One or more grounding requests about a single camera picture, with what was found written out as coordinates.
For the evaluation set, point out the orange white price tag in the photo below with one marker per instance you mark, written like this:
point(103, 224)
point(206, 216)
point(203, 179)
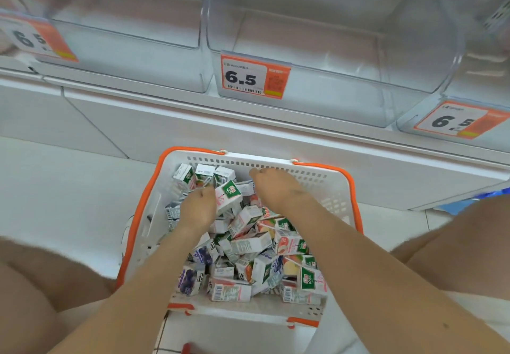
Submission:
point(28, 39)
point(243, 77)
point(450, 120)

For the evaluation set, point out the person's leg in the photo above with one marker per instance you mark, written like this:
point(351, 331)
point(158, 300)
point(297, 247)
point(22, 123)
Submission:
point(470, 254)
point(32, 306)

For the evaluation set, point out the person's left leg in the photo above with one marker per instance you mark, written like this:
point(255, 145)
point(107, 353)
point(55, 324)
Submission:
point(32, 306)

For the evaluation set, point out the person's right leg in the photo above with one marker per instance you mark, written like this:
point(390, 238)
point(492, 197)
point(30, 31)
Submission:
point(470, 254)

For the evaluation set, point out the person's left forearm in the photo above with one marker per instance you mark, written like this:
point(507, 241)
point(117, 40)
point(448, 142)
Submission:
point(131, 302)

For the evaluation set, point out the pile of small juice cartons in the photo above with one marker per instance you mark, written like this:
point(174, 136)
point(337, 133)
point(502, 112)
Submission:
point(247, 242)

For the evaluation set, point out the person's right hand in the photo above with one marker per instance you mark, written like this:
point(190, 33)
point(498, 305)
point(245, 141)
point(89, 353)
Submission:
point(279, 190)

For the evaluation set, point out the person's left hand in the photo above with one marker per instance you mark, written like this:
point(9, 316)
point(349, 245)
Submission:
point(197, 210)

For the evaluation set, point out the person's right forearm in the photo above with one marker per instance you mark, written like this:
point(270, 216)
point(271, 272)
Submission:
point(358, 270)

